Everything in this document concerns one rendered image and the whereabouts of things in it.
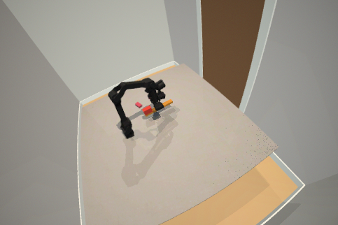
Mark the orange bar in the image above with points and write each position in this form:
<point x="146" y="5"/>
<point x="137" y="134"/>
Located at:
<point x="148" y="110"/>

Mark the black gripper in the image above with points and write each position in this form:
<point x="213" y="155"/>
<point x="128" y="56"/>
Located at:
<point x="154" y="100"/>

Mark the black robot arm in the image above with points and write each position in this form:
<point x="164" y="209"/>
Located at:
<point x="115" y="97"/>

